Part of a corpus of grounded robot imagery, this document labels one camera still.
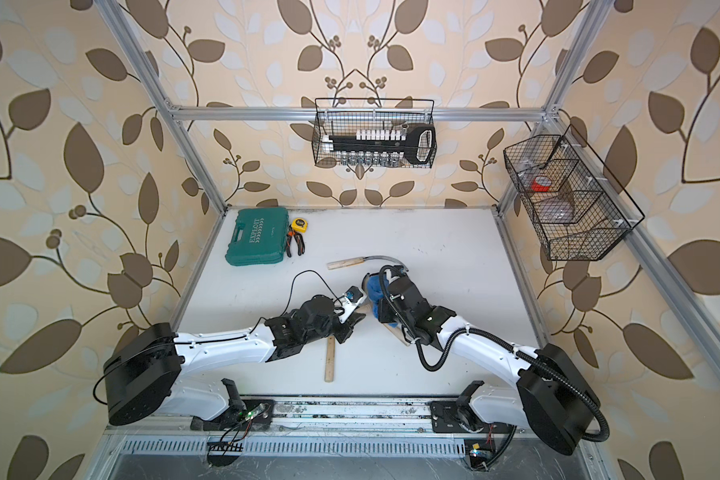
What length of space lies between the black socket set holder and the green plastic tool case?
39 centimetres

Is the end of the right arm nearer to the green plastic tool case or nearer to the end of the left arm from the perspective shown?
the end of the left arm

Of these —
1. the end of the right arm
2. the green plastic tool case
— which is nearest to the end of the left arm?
the end of the right arm

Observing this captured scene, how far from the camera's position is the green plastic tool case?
3.42 feet

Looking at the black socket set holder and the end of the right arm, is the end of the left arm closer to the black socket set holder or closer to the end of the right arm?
the end of the right arm

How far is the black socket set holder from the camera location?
83cm
